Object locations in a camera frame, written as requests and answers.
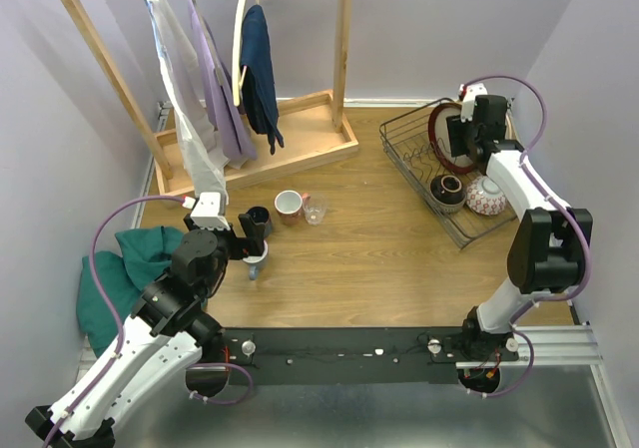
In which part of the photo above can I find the dark blue mug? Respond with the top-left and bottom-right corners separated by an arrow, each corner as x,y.
247,206 -> 273,238

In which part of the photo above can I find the red rimmed plate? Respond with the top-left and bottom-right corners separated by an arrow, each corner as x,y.
427,102 -> 476,175

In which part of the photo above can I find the grey blue mug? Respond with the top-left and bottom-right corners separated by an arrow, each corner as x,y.
243,241 -> 269,280

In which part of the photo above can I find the pink mug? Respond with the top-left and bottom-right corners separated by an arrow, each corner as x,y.
274,190 -> 310,226

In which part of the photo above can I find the clear drinking glass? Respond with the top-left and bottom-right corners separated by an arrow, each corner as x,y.
303,194 -> 327,225

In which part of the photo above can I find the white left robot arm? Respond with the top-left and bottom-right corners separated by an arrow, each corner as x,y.
25,214 -> 267,447

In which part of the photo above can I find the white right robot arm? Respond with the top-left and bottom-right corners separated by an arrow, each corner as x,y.
448,84 -> 593,360

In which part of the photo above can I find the wooden clothes rack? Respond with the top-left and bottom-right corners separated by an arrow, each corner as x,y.
61,0 -> 358,196

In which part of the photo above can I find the dark ceramic bowl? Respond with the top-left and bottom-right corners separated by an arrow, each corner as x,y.
430,175 -> 466,215

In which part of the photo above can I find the green cloth pile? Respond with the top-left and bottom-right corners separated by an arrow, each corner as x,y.
76,225 -> 184,357

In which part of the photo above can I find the lavender hanging garment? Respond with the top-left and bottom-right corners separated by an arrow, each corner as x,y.
188,0 -> 257,170

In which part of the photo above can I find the white hanging garment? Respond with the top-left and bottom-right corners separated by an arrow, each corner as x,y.
146,0 -> 229,195

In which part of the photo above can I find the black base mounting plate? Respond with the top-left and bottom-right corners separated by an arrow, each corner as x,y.
185,327 -> 518,394

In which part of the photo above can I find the navy hanging garment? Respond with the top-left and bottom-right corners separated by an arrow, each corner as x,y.
241,4 -> 285,155

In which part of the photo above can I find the cream round hanger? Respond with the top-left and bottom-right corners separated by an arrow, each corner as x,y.
231,0 -> 261,107

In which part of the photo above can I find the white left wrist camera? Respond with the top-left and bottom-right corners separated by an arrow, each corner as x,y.
182,192 -> 231,230

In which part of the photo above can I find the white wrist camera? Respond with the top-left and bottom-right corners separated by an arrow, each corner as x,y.
182,192 -> 231,230
458,83 -> 488,123

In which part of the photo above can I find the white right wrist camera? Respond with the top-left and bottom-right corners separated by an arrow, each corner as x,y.
458,83 -> 488,123

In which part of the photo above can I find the black wire dish rack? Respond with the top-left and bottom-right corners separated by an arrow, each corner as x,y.
379,98 -> 516,248

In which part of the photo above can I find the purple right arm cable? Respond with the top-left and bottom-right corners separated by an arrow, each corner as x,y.
466,74 -> 593,401

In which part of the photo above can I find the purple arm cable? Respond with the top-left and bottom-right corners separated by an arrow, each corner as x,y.
39,195 -> 254,448
466,74 -> 593,401

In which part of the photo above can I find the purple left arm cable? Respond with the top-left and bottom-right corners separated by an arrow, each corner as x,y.
39,195 -> 254,448

